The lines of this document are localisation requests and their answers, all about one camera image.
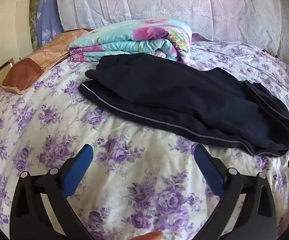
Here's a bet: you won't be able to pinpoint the person's left hand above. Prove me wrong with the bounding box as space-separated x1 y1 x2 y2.
131 231 164 240

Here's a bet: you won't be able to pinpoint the dark navy pants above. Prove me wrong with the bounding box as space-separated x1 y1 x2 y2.
79 53 289 157

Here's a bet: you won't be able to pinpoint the brown patchwork pillow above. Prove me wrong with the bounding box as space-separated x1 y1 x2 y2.
2 29 93 95

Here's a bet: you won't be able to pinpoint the folded teal pink floral blanket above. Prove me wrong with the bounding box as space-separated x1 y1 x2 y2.
68 19 193 65

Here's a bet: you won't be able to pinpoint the blue patterned cloth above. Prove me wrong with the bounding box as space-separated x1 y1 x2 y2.
36 0 65 47

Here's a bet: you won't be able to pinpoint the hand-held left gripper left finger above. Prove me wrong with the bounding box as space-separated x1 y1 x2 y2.
9 144 95 240

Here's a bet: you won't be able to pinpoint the cream wardrobe door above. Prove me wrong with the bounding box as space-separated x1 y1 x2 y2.
0 0 38 98

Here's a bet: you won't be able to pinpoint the purple floral bedspread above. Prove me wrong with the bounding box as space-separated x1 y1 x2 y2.
0 40 289 240

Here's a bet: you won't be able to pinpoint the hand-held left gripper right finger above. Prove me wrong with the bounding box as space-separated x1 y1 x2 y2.
194 144 277 240

